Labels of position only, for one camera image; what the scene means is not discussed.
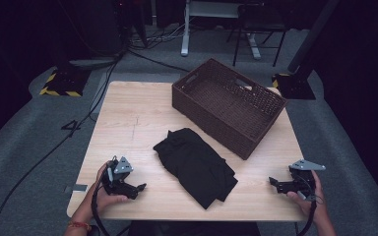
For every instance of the black chair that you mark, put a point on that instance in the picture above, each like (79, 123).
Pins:
(259, 29)

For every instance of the brown woven basket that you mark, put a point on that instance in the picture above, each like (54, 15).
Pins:
(229, 105)

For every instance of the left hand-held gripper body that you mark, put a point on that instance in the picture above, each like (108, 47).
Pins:
(119, 178)

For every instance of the yellow black striped stand base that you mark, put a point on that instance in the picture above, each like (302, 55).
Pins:
(64, 83)

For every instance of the person's left hand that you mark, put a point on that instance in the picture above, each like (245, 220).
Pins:
(106, 196)

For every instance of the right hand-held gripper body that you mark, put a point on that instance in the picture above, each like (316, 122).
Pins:
(300, 179)

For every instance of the grey slanted pole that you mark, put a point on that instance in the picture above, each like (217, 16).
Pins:
(311, 36)

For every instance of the white desk frame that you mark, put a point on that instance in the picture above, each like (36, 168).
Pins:
(210, 23)

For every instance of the person's right hand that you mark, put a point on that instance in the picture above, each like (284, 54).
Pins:
(311, 201)

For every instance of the black cloth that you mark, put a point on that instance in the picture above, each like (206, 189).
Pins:
(195, 167)

